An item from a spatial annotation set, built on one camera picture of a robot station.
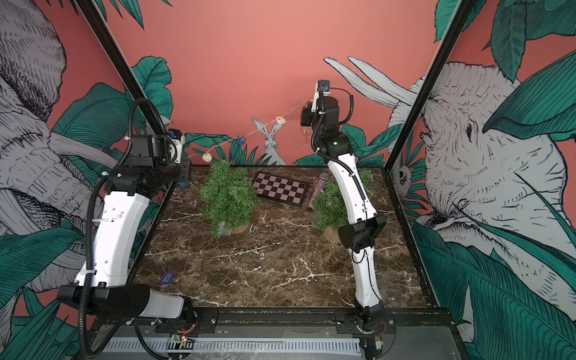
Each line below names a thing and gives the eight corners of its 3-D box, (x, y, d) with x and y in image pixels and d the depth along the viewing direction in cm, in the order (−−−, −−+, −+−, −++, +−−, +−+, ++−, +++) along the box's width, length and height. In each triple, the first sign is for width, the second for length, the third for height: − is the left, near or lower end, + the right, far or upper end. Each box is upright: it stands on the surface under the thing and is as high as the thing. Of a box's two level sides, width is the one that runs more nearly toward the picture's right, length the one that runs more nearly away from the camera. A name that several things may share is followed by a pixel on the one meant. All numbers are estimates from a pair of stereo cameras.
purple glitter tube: (304, 208, 105) (305, 204, 103) (321, 175, 119) (322, 171, 117) (313, 212, 104) (313, 208, 102) (329, 178, 118) (330, 173, 116)
